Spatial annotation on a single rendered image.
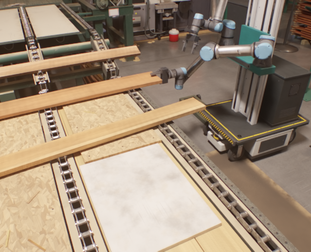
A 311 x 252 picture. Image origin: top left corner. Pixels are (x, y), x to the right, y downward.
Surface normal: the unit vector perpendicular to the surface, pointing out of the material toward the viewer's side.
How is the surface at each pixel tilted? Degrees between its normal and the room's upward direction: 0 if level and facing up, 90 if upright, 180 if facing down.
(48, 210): 0
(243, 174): 0
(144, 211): 0
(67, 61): 22
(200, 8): 90
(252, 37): 90
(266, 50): 88
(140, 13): 90
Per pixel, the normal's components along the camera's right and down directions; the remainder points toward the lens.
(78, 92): 0.00, -0.83
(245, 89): -0.92, 0.22
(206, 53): -0.53, 0.49
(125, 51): 0.16, -0.58
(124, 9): 0.43, 0.50
